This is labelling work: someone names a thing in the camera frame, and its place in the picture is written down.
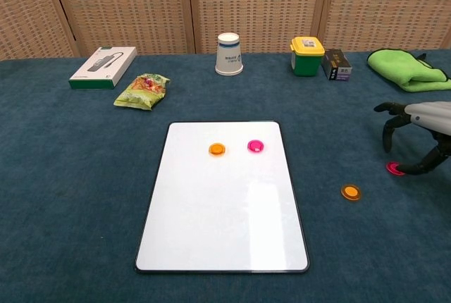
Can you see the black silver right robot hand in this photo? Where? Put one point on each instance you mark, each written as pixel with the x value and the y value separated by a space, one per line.
pixel 430 114

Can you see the pink token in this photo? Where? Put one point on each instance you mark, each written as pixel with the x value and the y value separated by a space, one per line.
pixel 392 168
pixel 256 146

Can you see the orange token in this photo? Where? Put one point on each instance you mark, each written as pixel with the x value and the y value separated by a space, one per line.
pixel 351 192
pixel 216 149

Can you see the white rectangular board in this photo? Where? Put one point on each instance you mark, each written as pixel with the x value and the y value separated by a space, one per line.
pixel 218 218

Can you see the folded green cloth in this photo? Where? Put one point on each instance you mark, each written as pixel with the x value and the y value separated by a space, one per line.
pixel 405 70

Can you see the small black carton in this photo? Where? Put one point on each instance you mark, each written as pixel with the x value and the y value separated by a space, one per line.
pixel 337 65

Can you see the yellow lidded green container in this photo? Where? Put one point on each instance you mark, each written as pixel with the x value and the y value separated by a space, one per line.
pixel 306 57

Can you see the woven bamboo folding screen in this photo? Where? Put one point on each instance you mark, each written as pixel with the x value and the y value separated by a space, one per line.
pixel 253 7

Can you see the upside-down white paper cup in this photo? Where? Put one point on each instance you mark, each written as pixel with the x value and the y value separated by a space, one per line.
pixel 229 54

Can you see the green snack bag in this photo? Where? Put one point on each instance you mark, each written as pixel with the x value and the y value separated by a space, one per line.
pixel 142 92

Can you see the white USB hub box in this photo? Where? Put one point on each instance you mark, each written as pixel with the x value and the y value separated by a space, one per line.
pixel 102 67

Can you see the dark blue table mat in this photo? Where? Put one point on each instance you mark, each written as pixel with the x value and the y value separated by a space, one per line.
pixel 70 193

